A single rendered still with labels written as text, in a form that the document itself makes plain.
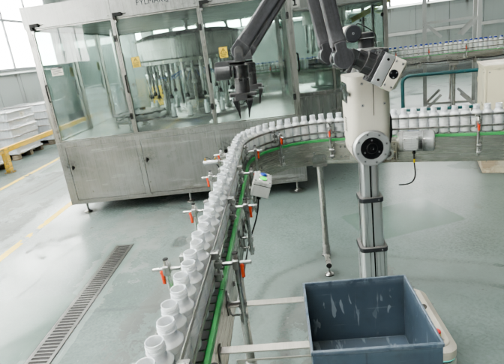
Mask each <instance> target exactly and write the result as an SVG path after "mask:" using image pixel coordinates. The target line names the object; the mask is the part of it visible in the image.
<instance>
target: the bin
mask: <svg viewBox="0 0 504 364"><path fill-rule="evenodd" d="M302 286H303V292H304V293H303V295H304V296H297V297H288V298H278V299H261V300H251V301H247V307H249V306H258V305H277V304H287V303H297V302H304V309H305V311H306V317H307V329H308V335H309V337H308V339H309V341H291V342H281V343H270V344H250V345H239V346H229V347H221V343H220V344H219V349H218V353H219V357H220V363H222V360H223V354H232V353H253V352H263V351H274V350H295V349H306V348H310V354H309V355H298V356H277V357H266V358H255V359H237V360H236V362H237V364H245V363H246V362H247V361H258V360H270V359H291V358H302V357H311V361H312V364H443V348H444V347H445V343H444V341H443V339H442V338H441V336H440V334H439V333H438V331H437V328H436V327H435V326H434V323H433V322H432V320H431V318H430V317H429V315H428V313H427V312H426V310H425V308H424V306H423V305H422V303H421V301H420V299H419V298H418V296H417V294H416V292H415V291H414V289H413V287H412V285H411V284H410V282H409V280H408V278H407V277H406V275H387V276H378V277H369V278H351V279H342V280H333V281H315V282H306V283H302Z"/></svg>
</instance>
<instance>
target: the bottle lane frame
mask: <svg viewBox="0 0 504 364"><path fill-rule="evenodd" d="M245 192H246V194H247V198H252V195H251V182H250V177H249V174H248V175H244V183H243V184H242V187H241V193H240V196H239V201H238V206H240V205H243V198H244V197H245ZM236 216H237V218H236V219H235V220H234V224H233V228H232V233H231V237H230V241H229V247H228V251H227V255H226V257H225V258H226V261H225V262H227V261H233V255H232V252H233V251H237V252H238V256H239V257H240V260H243V257H244V251H245V249H244V248H240V245H239V239H240V240H241V245H242V246H243V247H244V246H245V244H244V239H241V238H240V237H239V235H238V229H239V230H240V236H241V237H243V228H244V225H245V223H244V217H245V211H244V210H243V208H240V209H237V210H236ZM223 276H224V278H223V281H219V282H220V288H218V289H219V291H218V295H217V296H216V297H217V302H216V303H215V309H214V311H213V313H214V315H213V318H212V320H210V321H211V329H210V330H206V331H209V336H208V340H205V341H207V345H206V349H205V350H204V351H203V352H205V356H204V359H203V362H199V363H202V364H211V363H213V362H216V363H217V364H228V362H229V356H230V355H229V354H223V360H222V363H221V362H220V357H219V353H218V349H219V344H220V343H221V347H229V346H231V341H232V335H233V325H234V320H235V316H232V315H231V314H230V315H229V316H228V311H227V298H226V291H227V293H228V294H229V300H230V301H231V302H234V301H237V299H238V288H237V283H236V274H235V270H233V266H224V268H223ZM231 312H232V313H233V314H235V313H236V308H231Z"/></svg>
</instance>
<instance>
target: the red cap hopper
mask: <svg viewBox="0 0 504 364"><path fill-rule="evenodd" d="M468 19H471V20H470V21H469V22H468V23H467V24H466V25H465V26H464V27H463V28H462V29H461V30H460V31H459V32H458V34H461V35H464V34H465V33H466V32H467V31H468V29H469V28H470V27H471V26H472V41H473V42H474V39H475V38H478V41H479V38H481V37H482V0H473V16H471V17H461V18H454V19H448V20H437V21H432V22H427V0H422V45H423V47H425V44H426V43H427V28H429V29H430V30H431V31H432V32H433V33H434V34H435V35H437V36H438V37H439V38H441V37H442V35H441V34H440V33H439V32H437V31H436V30H435V29H434V28H432V27H431V26H430V25H429V24H434V23H446V22H451V21H458V20H468ZM479 61H481V59H477V60H476V62H473V61H472V68H479V65H478V64H477V62H479ZM426 72H427V65H423V73H426ZM477 76H478V72H472V85H471V97H470V96H469V95H467V94H466V93H465V92H464V91H462V90H461V89H460V88H459V87H458V88H457V90H458V91H459V92H460V95H461V96H462V97H463V98H464V99H466V100H463V101H455V103H468V102H469V103H470V104H471V105H473V104H477V98H478V82H477ZM439 91H440V89H438V90H437V91H436V92H435V93H434V94H433V95H432V96H431V97H430V98H429V99H428V100H427V76H424V77H423V107H431V106H432V105H434V104H451V103H452V102H451V101H441V102H436V101H437V100H438V99H439V98H440V97H441V96H442V95H441V94H439V95H438V96H437V97H436V98H435V99H434V100H433V101H432V102H430V103H428V102H429V101H430V100H431V99H432V98H433V97H434V96H435V95H436V94H437V93H438V92H439ZM427 105H428V106H427Z"/></svg>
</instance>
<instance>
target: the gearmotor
mask: <svg viewBox="0 0 504 364"><path fill-rule="evenodd" d="M433 150H435V131H434V130H426V131H419V130H417V131H400V132H398V133H397V137H392V139H391V150H390V153H389V154H388V157H387V158H386V159H385V160H384V161H383V163H385V162H398V151H400V152H412V154H413V163H414V171H415V175H414V179H413V180H412V181H411V182H409V183H406V184H399V185H408V184H411V183H412V182H413V181H414V180H415V178H416V163H415V162H416V160H415V153H416V152H417V151H433Z"/></svg>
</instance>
